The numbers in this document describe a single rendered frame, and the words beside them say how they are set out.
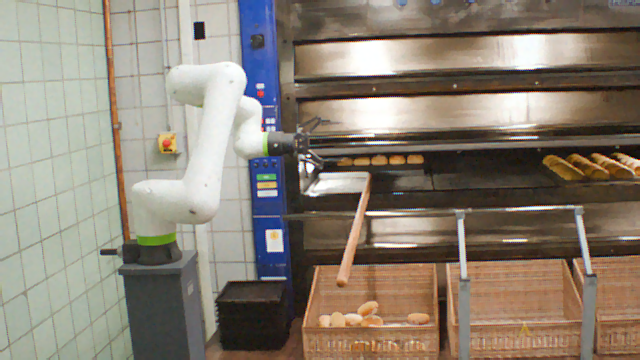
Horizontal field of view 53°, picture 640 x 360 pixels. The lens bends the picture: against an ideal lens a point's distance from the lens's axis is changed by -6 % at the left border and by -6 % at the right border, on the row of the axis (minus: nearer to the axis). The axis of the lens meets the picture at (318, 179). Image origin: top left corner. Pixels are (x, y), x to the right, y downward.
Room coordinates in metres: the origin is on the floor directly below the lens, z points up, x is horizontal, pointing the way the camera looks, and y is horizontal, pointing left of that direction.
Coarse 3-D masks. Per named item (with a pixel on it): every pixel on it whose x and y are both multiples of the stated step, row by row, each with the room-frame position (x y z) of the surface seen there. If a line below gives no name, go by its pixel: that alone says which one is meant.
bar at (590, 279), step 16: (480, 208) 2.60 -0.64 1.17; (496, 208) 2.59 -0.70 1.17; (512, 208) 2.58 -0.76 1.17; (528, 208) 2.57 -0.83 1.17; (544, 208) 2.56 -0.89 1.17; (560, 208) 2.55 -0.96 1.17; (576, 208) 2.53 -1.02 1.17; (464, 256) 2.47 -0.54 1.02; (464, 272) 2.42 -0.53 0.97; (464, 288) 2.38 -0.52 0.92; (592, 288) 2.31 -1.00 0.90; (464, 304) 2.38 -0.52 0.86; (592, 304) 2.31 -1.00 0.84; (464, 320) 2.38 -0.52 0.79; (592, 320) 2.31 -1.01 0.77; (464, 336) 2.38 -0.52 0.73; (592, 336) 2.31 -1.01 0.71; (464, 352) 2.38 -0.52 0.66; (592, 352) 2.31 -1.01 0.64
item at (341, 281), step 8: (368, 176) 3.34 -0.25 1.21; (368, 184) 3.11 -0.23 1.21; (368, 192) 2.95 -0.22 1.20; (360, 200) 2.76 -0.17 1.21; (360, 208) 2.59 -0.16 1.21; (360, 216) 2.46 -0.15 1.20; (360, 224) 2.35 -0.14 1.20; (352, 232) 2.22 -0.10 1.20; (352, 240) 2.11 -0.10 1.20; (352, 248) 2.02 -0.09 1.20; (344, 256) 1.94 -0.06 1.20; (352, 256) 1.95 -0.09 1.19; (344, 264) 1.85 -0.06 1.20; (344, 272) 1.77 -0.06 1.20; (336, 280) 1.73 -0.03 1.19; (344, 280) 1.72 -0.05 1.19
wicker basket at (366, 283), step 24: (408, 264) 2.97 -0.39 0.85; (432, 264) 2.95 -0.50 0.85; (312, 288) 2.85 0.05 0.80; (336, 288) 2.99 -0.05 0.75; (360, 288) 2.98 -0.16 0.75; (384, 288) 2.96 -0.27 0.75; (408, 288) 2.94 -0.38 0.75; (312, 312) 2.80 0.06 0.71; (384, 312) 2.93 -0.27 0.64; (408, 312) 2.92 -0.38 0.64; (432, 312) 2.90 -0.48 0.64; (312, 336) 2.75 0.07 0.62; (336, 336) 2.56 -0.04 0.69; (360, 336) 2.54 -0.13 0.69; (384, 336) 2.53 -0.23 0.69; (408, 336) 2.51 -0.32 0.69; (432, 336) 2.50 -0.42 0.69
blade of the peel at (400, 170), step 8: (328, 168) 3.87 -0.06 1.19; (336, 168) 3.85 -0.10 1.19; (344, 168) 3.84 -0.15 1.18; (352, 168) 3.82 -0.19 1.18; (360, 168) 3.80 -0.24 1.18; (368, 168) 3.79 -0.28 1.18; (376, 168) 3.77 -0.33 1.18; (384, 168) 3.75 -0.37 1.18; (392, 168) 3.74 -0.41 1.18; (400, 168) 3.72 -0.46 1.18; (408, 168) 3.71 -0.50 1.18; (416, 168) 3.69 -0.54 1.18; (320, 176) 3.54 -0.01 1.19; (328, 176) 3.53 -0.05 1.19; (336, 176) 3.53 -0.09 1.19; (344, 176) 3.52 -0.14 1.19; (352, 176) 3.52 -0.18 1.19; (360, 176) 3.51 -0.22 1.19; (376, 176) 3.50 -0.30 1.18
